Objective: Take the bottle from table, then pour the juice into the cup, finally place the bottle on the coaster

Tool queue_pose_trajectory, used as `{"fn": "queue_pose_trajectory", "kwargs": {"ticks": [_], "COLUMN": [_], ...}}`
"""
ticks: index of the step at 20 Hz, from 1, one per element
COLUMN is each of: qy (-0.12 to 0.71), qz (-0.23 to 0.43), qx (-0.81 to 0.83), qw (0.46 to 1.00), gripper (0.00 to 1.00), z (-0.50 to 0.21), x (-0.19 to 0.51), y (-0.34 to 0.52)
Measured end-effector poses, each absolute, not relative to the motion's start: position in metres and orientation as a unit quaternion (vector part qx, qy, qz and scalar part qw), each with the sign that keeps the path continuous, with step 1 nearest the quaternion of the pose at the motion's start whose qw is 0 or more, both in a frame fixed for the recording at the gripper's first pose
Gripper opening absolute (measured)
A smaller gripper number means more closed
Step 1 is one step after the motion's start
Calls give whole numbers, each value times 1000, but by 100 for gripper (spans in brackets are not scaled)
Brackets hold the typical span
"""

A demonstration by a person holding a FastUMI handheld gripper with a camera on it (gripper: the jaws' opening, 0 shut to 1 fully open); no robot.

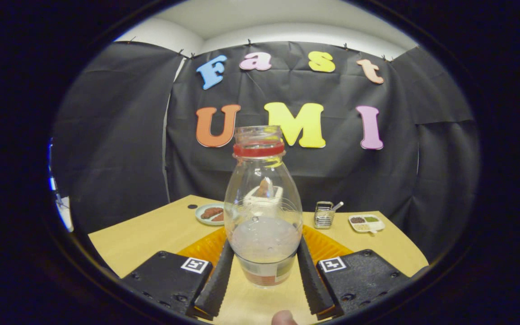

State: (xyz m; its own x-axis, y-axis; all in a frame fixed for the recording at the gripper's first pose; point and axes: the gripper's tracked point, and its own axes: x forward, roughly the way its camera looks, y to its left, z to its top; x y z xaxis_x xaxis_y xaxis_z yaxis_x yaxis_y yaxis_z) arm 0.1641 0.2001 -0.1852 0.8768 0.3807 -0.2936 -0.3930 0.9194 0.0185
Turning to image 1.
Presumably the wooden table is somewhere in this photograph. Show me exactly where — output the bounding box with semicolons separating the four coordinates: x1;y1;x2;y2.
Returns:
88;195;430;325

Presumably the white divided dish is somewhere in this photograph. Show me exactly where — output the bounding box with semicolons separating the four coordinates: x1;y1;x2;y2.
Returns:
348;214;385;234

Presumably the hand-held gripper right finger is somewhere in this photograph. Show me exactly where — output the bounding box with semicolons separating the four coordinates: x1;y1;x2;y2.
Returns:
296;226;410;321

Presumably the pale green plate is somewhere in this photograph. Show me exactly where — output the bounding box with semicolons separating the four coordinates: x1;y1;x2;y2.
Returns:
195;203;227;226

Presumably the metal wire basket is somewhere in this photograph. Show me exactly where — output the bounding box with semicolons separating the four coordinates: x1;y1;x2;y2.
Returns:
314;201;335;229

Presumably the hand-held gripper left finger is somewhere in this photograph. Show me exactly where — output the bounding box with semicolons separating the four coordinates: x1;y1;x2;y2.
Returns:
121;227;235;321

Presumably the white toaster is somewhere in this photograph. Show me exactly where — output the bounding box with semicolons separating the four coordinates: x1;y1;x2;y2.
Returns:
242;185;284;208

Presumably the clear juice bottle red label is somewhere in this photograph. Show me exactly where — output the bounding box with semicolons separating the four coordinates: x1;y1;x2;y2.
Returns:
223;125;304;288

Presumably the brown bread slice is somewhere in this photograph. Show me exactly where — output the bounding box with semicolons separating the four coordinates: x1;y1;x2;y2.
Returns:
255;177;273;198

